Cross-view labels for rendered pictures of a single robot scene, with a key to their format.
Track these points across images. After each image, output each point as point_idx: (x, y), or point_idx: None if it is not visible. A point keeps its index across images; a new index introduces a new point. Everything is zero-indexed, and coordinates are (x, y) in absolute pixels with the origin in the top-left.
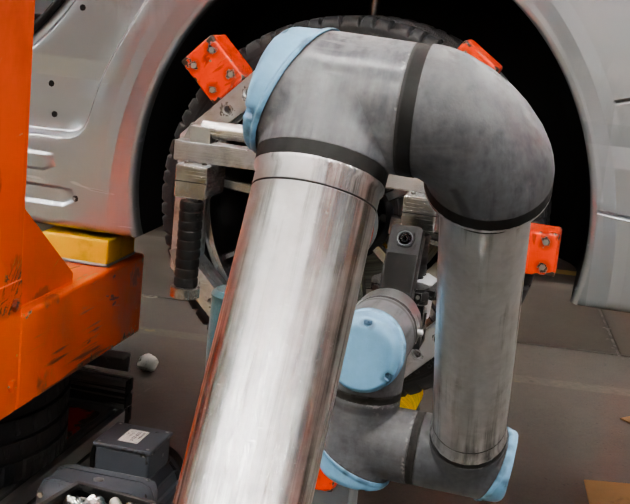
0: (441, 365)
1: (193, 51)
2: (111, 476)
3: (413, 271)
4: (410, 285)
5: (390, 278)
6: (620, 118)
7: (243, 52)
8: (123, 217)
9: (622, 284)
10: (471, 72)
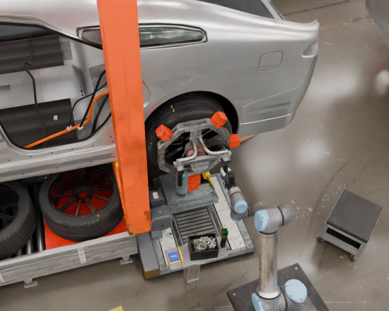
0: None
1: (160, 134)
2: (161, 209)
3: (234, 179)
4: (234, 182)
5: (230, 182)
6: (244, 108)
7: (165, 124)
8: None
9: (245, 132)
10: (289, 214)
